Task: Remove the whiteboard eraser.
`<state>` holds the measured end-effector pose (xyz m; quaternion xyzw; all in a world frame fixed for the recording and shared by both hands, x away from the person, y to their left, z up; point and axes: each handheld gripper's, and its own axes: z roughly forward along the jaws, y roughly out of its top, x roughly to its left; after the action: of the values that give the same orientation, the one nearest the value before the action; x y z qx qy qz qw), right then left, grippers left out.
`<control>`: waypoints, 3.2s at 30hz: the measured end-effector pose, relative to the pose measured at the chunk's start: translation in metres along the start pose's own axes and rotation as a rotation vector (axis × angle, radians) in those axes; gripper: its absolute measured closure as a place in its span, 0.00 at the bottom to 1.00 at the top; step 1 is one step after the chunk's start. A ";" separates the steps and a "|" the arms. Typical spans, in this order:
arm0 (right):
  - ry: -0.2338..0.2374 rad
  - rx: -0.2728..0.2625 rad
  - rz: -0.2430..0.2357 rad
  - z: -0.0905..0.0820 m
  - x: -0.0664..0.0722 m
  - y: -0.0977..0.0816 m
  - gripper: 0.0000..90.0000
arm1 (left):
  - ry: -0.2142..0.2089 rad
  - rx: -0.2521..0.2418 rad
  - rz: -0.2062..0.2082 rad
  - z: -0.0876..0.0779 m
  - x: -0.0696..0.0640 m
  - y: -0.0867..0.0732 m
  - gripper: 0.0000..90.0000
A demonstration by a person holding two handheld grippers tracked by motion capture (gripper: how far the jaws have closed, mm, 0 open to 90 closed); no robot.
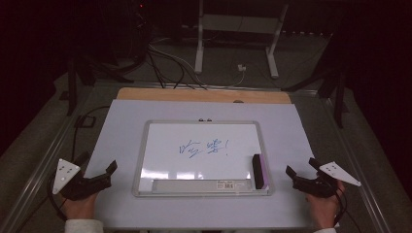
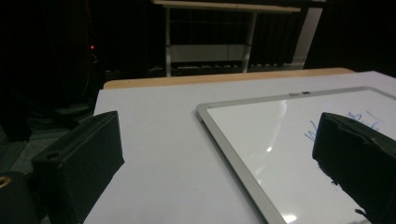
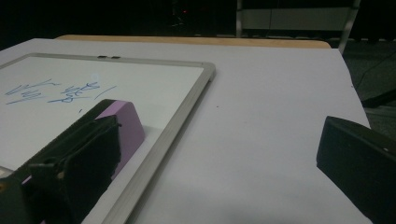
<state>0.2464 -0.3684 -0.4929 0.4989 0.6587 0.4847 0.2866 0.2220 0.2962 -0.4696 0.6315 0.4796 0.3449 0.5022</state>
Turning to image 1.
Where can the person's right hand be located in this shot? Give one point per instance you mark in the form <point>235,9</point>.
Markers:
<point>325,210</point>

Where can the black tripod stand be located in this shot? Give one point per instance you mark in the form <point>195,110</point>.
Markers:
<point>72,87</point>
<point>338,97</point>

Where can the purple and black eraser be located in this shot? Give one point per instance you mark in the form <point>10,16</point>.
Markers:
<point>258,171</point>

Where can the aluminium frame rail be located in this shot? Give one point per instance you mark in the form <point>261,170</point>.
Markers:
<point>42,165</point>
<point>362,181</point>

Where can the grey metal stand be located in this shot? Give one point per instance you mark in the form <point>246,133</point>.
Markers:
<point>239,23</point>

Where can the white table mat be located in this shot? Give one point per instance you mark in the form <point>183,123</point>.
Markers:
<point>123,129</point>

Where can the small black whiteboard clip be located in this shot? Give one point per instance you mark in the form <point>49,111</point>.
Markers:
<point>209,120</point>

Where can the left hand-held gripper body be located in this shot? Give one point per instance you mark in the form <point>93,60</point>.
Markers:
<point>66,173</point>

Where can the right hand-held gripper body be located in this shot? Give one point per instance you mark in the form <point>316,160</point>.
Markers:
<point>338,173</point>

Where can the person's left hand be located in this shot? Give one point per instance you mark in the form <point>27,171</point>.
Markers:
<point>79,208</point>

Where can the black square floor bracket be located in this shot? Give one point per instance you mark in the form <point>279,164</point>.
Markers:
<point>85,121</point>

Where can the silver framed whiteboard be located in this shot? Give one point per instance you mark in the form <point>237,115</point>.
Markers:
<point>181,136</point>

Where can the white plug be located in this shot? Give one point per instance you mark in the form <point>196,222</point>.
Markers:
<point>241,67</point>

